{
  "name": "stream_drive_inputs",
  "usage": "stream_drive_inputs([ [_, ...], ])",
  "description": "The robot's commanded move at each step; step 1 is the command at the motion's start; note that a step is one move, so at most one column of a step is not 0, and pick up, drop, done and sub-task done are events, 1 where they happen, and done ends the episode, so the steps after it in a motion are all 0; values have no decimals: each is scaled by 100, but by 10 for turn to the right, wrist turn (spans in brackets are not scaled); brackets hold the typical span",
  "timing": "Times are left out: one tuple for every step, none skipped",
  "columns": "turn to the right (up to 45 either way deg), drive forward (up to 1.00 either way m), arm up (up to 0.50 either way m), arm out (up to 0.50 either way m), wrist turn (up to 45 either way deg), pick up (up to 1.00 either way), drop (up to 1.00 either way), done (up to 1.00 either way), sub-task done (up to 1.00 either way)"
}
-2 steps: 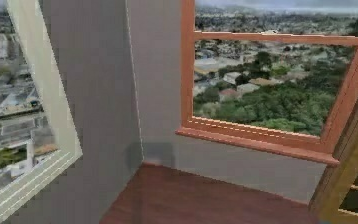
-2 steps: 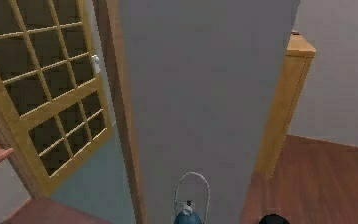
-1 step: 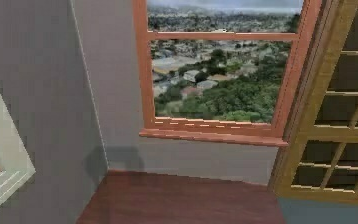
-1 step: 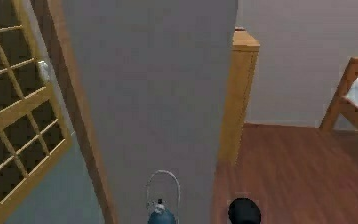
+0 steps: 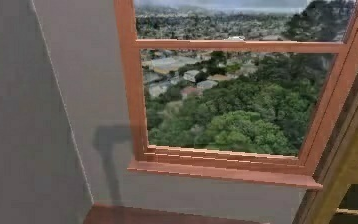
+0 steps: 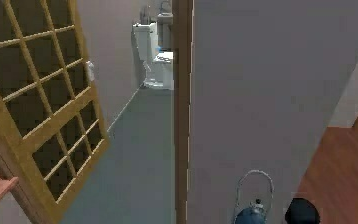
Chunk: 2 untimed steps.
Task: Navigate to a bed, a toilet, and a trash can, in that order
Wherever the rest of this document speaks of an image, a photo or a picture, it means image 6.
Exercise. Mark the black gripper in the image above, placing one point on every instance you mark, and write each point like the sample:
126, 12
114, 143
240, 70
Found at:
251, 216

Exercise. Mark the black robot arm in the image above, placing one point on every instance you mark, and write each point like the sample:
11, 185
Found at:
302, 213

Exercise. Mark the white toilet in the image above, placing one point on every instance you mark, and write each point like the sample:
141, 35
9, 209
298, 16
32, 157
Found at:
162, 71

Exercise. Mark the grey bottle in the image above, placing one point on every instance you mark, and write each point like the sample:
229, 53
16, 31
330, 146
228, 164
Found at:
145, 16

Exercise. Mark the wooden lattice room door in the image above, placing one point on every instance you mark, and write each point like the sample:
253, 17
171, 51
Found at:
53, 124

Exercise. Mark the brown wooden door frame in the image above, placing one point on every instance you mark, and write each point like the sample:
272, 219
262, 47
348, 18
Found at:
182, 116

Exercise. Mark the grey pedestal sink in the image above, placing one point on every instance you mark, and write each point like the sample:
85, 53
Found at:
165, 19

